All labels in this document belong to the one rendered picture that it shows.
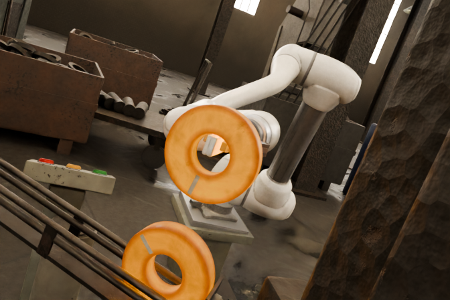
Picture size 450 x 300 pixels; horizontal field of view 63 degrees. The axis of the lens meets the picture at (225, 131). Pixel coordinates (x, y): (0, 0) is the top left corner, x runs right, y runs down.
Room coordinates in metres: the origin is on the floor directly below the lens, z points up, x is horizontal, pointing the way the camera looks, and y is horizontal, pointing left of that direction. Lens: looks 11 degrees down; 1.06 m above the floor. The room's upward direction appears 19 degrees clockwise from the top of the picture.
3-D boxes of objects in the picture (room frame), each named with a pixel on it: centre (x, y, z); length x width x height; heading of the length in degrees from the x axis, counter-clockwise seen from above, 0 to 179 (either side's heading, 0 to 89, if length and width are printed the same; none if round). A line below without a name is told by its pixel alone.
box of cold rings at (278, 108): (4.30, -0.72, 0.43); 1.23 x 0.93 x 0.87; 108
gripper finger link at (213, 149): (0.56, 0.00, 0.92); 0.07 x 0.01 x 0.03; 166
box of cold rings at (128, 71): (4.41, 1.56, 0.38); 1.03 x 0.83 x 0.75; 113
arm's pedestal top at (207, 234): (1.60, -0.07, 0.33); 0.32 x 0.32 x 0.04; 23
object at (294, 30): (6.39, -0.91, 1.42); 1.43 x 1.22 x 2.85; 25
